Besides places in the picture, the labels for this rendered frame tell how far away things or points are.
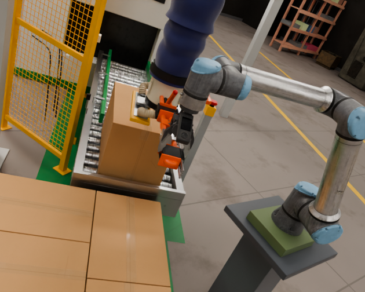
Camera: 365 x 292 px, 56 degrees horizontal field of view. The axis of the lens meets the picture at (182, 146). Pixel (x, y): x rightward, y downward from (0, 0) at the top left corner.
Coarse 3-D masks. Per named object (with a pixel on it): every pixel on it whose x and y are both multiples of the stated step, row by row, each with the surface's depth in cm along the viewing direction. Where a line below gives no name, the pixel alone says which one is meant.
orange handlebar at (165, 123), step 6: (162, 96) 169; (162, 102) 163; (210, 102) 187; (162, 120) 146; (168, 120) 147; (162, 126) 143; (168, 126) 149; (174, 144) 133; (168, 162) 122; (174, 162) 122
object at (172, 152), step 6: (168, 144) 128; (162, 150) 128; (168, 150) 125; (174, 150) 127; (162, 156) 122; (168, 156) 122; (174, 156) 123; (180, 156) 124; (162, 162) 123; (174, 168) 125
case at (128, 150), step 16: (112, 96) 232; (128, 96) 227; (112, 112) 206; (128, 112) 208; (112, 128) 194; (128, 128) 195; (144, 128) 199; (112, 144) 199; (128, 144) 201; (144, 144) 202; (112, 160) 205; (128, 160) 207; (144, 160) 209; (112, 176) 212; (128, 176) 213; (144, 176) 215; (160, 176) 217
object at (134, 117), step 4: (136, 92) 191; (132, 96) 187; (136, 96) 186; (140, 96) 185; (144, 96) 184; (132, 100) 182; (136, 100) 182; (132, 104) 178; (136, 104) 178; (132, 108) 174; (136, 108) 174; (148, 108) 180; (132, 112) 170; (136, 112) 170; (132, 116) 166; (136, 116) 168; (140, 116) 168; (132, 120) 166; (136, 120) 166; (140, 120) 166; (144, 120) 168; (148, 120) 169; (144, 124) 168; (148, 124) 168
